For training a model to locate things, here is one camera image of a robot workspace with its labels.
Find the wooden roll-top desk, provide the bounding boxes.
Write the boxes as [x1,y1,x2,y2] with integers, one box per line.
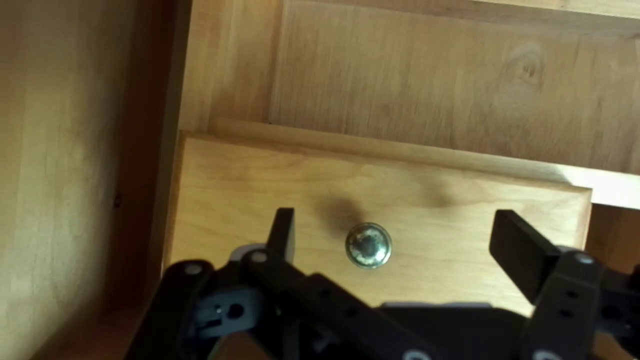
[0,0,640,360]

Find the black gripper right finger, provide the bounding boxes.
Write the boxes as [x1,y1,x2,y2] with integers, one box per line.
[487,207,640,360]

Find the small drawer with metal knob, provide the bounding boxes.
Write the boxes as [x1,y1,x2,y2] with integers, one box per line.
[162,127,593,320]

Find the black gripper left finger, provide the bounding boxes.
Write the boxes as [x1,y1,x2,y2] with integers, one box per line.
[122,205,435,360]

